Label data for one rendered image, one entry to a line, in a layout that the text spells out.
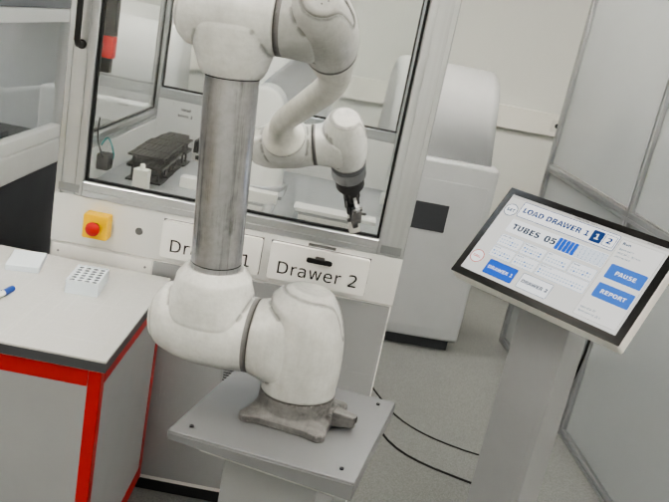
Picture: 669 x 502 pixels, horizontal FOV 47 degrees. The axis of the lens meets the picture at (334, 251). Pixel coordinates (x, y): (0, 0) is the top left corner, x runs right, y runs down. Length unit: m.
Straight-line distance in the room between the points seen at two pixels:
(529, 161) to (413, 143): 3.56
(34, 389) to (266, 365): 0.61
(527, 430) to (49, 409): 1.26
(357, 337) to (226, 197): 0.97
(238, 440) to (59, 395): 0.53
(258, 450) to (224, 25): 0.77
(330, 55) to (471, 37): 4.10
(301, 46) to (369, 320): 1.12
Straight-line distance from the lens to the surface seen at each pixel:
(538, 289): 2.10
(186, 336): 1.55
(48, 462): 1.99
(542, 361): 2.22
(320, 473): 1.45
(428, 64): 2.16
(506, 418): 2.32
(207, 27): 1.41
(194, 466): 2.60
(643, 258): 2.09
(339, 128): 1.84
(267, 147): 1.87
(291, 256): 2.24
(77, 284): 2.13
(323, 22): 1.34
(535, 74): 5.61
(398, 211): 2.21
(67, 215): 2.38
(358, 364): 2.37
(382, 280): 2.27
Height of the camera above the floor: 1.58
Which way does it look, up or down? 17 degrees down
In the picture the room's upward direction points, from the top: 11 degrees clockwise
